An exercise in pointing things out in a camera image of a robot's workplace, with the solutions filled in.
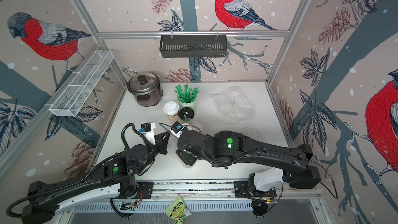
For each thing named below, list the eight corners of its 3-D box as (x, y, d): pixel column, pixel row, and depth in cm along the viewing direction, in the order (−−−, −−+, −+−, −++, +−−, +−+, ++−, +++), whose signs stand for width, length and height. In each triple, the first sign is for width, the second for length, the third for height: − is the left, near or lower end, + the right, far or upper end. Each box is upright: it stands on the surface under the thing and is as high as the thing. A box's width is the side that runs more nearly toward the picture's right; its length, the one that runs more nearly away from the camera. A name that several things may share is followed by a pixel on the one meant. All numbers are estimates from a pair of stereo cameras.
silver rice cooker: (134, 110, 107) (122, 91, 91) (141, 90, 119) (131, 70, 103) (160, 110, 107) (152, 91, 91) (164, 90, 119) (158, 70, 103)
